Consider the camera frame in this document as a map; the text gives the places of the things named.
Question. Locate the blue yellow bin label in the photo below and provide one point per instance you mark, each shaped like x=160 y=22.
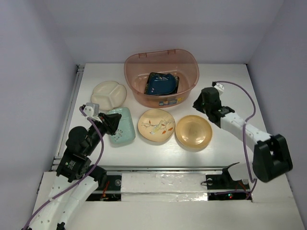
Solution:
x=171 y=102

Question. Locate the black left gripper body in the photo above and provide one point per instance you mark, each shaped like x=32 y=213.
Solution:
x=96 y=136

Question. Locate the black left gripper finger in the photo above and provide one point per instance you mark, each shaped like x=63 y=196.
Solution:
x=110 y=117
x=113 y=126

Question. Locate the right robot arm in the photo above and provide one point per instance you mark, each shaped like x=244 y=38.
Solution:
x=271 y=155

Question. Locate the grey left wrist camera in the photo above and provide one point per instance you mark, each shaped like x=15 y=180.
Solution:
x=91 y=110

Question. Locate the pink translucent plastic bin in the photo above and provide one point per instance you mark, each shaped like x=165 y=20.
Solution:
x=161 y=75

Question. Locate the light teal divided tray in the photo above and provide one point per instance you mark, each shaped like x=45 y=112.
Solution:
x=125 y=132

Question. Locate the orange round bear plate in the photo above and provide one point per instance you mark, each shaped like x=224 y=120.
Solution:
x=194 y=132

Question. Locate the beige bird-painted plate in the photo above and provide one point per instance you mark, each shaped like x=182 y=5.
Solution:
x=156 y=125

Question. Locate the aluminium frame rail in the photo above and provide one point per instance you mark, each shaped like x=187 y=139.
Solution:
x=59 y=152

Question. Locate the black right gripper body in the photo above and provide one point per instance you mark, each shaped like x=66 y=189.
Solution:
x=206 y=109

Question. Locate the dark blue leaf-shaped dish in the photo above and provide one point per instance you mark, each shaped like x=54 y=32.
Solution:
x=160 y=85

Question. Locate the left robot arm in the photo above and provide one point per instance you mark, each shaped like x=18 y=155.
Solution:
x=76 y=177

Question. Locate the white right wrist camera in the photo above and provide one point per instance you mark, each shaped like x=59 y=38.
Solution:
x=219 y=87

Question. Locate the cream three-section plate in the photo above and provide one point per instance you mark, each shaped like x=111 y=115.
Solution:
x=109 y=95

